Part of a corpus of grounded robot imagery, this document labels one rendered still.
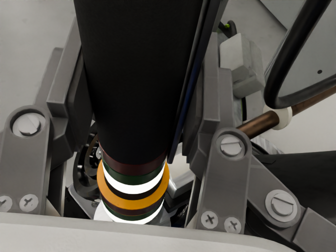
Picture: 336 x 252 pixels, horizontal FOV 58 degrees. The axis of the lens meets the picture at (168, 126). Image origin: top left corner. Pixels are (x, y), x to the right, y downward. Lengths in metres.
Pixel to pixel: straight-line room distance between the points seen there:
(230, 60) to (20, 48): 1.86
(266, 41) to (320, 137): 2.03
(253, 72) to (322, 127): 0.16
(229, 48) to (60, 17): 1.97
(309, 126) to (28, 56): 1.95
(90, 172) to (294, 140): 0.34
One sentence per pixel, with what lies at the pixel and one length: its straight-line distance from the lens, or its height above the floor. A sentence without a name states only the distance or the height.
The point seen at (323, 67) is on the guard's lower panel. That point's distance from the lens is 1.46.
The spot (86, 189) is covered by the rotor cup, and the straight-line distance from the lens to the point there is 0.37.
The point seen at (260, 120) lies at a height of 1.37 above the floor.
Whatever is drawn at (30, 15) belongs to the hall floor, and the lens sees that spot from 2.55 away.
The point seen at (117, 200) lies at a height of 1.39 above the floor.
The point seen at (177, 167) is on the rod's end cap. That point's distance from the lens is 0.21.
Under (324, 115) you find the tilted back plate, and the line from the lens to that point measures 0.55.
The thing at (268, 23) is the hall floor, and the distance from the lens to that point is 2.70.
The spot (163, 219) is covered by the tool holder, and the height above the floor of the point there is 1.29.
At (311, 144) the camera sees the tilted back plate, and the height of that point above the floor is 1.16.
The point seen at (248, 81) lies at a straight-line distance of 0.60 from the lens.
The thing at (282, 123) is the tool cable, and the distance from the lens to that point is 0.27.
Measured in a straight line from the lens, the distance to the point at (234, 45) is 0.63.
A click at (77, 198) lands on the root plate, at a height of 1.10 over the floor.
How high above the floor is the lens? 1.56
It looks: 58 degrees down
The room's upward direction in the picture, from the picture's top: 12 degrees clockwise
